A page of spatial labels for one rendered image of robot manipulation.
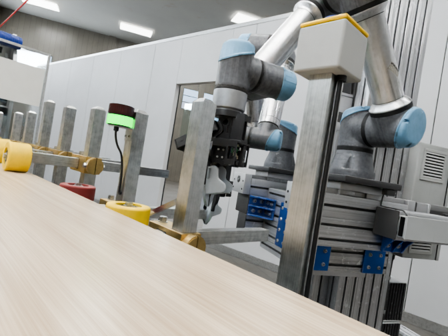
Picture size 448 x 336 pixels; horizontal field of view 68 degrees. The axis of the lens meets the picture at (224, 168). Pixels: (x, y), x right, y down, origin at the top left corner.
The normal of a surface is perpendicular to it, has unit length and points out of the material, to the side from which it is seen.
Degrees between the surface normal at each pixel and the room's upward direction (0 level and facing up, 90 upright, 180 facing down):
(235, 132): 90
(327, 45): 90
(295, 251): 90
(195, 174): 90
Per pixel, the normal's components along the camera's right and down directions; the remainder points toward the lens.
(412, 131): 0.51, 0.19
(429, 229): 0.33, 0.05
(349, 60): 0.69, 0.11
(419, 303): -0.64, -0.11
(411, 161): -0.93, -0.15
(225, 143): -0.43, -0.07
